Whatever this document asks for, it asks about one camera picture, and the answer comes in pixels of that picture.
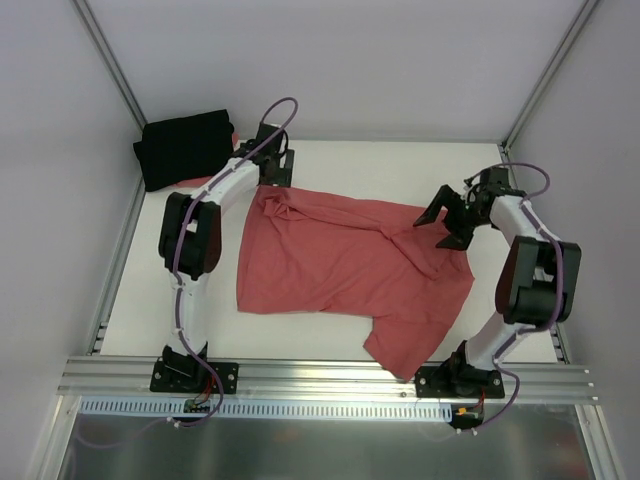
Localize folded black t shirt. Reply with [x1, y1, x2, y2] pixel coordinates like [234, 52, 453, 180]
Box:
[133, 109, 235, 192]

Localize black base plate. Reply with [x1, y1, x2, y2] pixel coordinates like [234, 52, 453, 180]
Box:
[149, 357, 239, 395]
[414, 364, 505, 399]

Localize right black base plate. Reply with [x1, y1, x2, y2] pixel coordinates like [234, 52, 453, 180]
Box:
[414, 364, 505, 399]

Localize right rear frame post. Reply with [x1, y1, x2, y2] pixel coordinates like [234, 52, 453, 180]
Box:
[500, 0, 602, 155]

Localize left rear frame post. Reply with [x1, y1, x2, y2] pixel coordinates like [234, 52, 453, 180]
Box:
[70, 0, 147, 131]

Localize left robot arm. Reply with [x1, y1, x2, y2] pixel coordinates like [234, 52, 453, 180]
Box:
[150, 122, 294, 393]

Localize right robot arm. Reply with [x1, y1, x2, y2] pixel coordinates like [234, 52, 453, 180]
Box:
[414, 165, 582, 398]

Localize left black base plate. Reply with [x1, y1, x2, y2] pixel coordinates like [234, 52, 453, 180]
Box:
[149, 357, 239, 395]

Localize red t shirt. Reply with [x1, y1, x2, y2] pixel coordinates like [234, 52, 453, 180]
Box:
[174, 133, 240, 188]
[236, 186, 474, 381]

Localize white slotted cable duct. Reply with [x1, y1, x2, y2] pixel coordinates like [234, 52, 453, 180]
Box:
[79, 396, 453, 423]

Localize frame post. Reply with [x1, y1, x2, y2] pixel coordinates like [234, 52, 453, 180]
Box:
[500, 0, 602, 155]
[70, 0, 147, 131]

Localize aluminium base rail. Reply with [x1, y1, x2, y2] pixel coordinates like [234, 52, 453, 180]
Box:
[57, 356, 600, 405]

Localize folded red t shirt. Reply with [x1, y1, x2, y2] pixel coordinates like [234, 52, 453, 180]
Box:
[174, 133, 240, 188]

